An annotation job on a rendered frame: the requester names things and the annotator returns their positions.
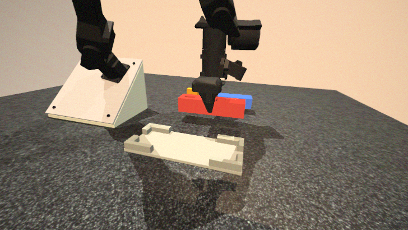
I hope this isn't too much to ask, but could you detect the red long block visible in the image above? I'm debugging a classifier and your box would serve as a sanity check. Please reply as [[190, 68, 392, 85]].
[[178, 94, 245, 119]]

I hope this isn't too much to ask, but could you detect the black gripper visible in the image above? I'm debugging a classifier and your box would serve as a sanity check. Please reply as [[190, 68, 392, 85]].
[[192, 50, 228, 113]]

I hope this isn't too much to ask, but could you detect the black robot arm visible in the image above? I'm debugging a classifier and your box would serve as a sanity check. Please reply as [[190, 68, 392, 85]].
[[72, 0, 262, 84]]

